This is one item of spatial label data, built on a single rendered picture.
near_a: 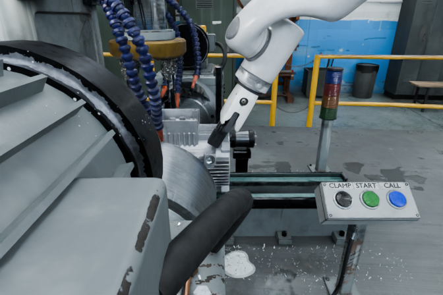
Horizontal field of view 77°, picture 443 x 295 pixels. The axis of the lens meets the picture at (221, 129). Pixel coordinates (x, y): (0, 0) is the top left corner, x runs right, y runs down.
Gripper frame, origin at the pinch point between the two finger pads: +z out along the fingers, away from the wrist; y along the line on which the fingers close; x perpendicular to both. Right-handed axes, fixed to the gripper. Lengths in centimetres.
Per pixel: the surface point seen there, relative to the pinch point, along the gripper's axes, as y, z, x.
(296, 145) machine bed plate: 61, 7, -48
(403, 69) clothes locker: 426, -112, -304
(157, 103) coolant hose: -14.2, -6.2, 15.9
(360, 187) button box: -18.7, -12.2, -25.1
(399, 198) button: -21.0, -14.6, -31.1
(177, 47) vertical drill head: 1.2, -14.6, 18.4
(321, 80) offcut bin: 435, -26, -195
